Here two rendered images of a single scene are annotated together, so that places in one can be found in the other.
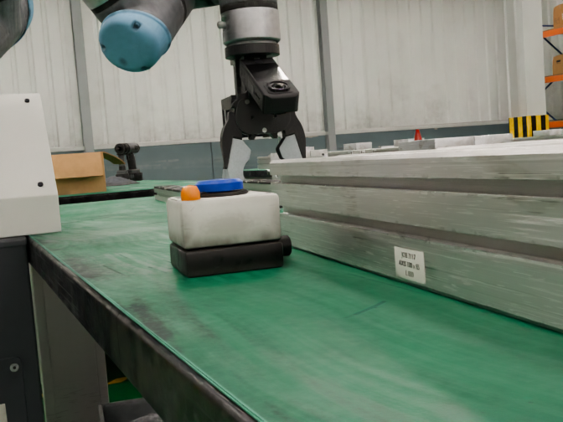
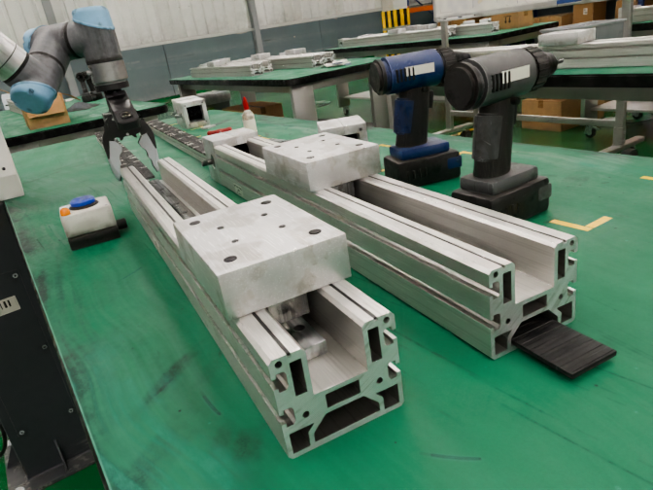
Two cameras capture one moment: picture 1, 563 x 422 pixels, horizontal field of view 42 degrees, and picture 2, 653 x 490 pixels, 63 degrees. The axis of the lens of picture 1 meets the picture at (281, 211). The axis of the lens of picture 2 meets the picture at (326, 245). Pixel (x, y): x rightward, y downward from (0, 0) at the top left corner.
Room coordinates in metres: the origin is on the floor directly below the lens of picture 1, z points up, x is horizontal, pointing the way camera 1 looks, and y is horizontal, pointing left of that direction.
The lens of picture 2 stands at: (-0.32, -0.24, 1.06)
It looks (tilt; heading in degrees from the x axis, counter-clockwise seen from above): 22 degrees down; 353
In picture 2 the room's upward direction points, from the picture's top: 9 degrees counter-clockwise
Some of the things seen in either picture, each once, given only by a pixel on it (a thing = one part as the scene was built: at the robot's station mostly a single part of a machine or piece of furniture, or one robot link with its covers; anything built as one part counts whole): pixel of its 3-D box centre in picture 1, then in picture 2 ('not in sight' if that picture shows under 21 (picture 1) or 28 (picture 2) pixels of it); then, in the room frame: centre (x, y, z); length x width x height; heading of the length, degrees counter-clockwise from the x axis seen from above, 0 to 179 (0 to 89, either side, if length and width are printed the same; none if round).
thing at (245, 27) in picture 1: (248, 31); (107, 73); (0.96, 0.03, 1.03); 0.08 x 0.08 x 0.05
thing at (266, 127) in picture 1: (254, 94); (119, 110); (0.97, 0.02, 0.95); 0.09 x 0.08 x 0.12; 17
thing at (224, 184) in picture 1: (219, 190); (83, 203); (0.61, 0.05, 0.84); 0.04 x 0.04 x 0.02
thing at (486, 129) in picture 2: not in sight; (513, 134); (0.35, -0.59, 0.89); 0.20 x 0.08 x 0.22; 113
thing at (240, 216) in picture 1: (232, 228); (94, 220); (0.61, 0.04, 0.81); 0.10 x 0.08 x 0.06; 107
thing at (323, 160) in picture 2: not in sight; (320, 168); (0.44, -0.34, 0.87); 0.16 x 0.11 x 0.07; 17
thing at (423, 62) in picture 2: not in sight; (432, 116); (0.58, -0.57, 0.89); 0.20 x 0.08 x 0.22; 96
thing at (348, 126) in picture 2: not in sight; (337, 146); (0.77, -0.42, 0.83); 0.11 x 0.10 x 0.10; 86
